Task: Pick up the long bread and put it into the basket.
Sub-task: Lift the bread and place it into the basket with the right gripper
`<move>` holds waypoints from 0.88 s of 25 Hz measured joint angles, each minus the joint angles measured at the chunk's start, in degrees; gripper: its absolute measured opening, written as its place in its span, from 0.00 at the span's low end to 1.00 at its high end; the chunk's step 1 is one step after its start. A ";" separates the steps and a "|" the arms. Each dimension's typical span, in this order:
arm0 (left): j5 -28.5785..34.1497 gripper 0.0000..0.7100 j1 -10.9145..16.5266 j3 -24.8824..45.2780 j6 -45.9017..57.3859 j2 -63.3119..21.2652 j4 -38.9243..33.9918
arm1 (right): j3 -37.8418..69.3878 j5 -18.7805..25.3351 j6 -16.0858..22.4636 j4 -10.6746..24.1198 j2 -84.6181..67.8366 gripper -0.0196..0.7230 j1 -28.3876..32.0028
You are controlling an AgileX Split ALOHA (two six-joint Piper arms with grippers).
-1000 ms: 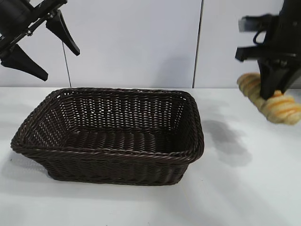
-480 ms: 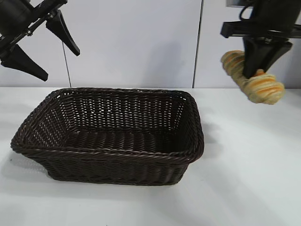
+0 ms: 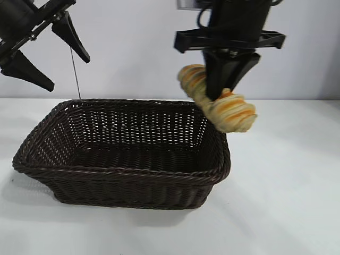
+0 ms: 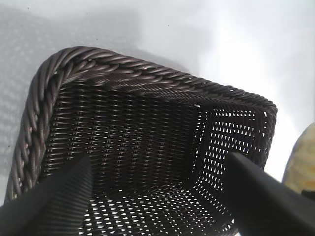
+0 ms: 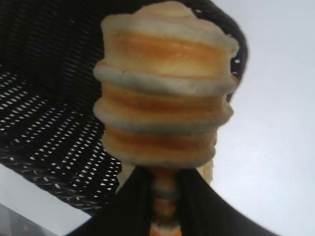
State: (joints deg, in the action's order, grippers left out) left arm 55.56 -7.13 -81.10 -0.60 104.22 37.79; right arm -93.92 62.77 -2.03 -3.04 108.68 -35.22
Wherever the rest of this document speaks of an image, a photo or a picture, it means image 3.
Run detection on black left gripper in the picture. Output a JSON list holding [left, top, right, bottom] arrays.
[[0, 0, 91, 92]]

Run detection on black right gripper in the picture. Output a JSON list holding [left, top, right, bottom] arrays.
[[174, 0, 287, 101]]

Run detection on long striped bread loaf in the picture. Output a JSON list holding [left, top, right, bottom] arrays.
[[177, 63, 259, 134]]

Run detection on dark brown wicker basket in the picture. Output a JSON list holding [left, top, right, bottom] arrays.
[[12, 98, 231, 210]]

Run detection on thin dark background rod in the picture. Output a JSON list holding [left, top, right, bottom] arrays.
[[70, 45, 81, 99]]

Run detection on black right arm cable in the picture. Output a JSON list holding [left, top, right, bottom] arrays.
[[195, 0, 214, 29]]

